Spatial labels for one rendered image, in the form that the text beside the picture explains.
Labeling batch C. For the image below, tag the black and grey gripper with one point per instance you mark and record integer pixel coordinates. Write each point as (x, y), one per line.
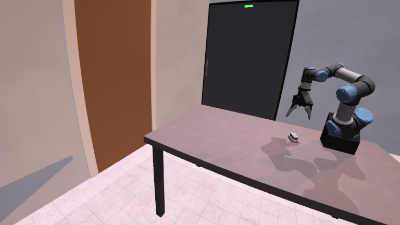
(297, 100)

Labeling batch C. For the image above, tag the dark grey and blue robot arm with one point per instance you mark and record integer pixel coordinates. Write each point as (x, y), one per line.
(347, 122)

